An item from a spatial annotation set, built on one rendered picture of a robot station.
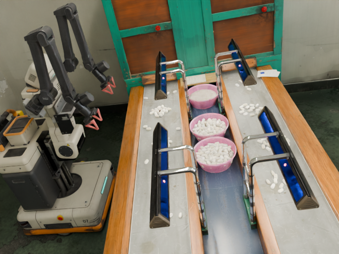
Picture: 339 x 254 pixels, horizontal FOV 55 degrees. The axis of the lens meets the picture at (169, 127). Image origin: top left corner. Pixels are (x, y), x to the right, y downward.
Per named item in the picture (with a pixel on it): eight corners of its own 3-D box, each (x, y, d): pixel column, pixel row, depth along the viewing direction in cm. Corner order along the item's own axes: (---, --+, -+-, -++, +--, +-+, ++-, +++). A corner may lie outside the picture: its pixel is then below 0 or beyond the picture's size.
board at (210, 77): (180, 87, 269) (180, 85, 268) (180, 79, 281) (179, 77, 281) (220, 80, 266) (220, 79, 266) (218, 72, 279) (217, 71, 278)
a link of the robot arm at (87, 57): (67, 4, 206) (62, 9, 198) (75, 2, 206) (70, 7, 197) (89, 65, 231) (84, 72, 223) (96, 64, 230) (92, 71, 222)
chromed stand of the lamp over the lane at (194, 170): (171, 239, 162) (153, 176, 137) (170, 208, 179) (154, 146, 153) (208, 235, 161) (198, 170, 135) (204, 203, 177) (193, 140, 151)
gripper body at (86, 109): (96, 109, 201) (88, 100, 198) (92, 118, 193) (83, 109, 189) (89, 114, 203) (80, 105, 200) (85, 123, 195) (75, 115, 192)
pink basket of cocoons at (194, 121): (202, 152, 212) (200, 141, 207) (185, 132, 233) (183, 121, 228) (236, 137, 218) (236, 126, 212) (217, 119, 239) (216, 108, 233)
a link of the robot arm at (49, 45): (42, 26, 172) (34, 34, 163) (52, 25, 171) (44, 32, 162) (70, 96, 197) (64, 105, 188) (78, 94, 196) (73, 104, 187)
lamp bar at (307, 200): (297, 211, 120) (298, 198, 116) (257, 118, 171) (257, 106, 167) (319, 208, 119) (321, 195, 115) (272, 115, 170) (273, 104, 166)
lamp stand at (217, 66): (221, 119, 238) (216, 64, 212) (217, 105, 254) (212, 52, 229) (247, 115, 236) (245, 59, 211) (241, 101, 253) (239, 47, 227)
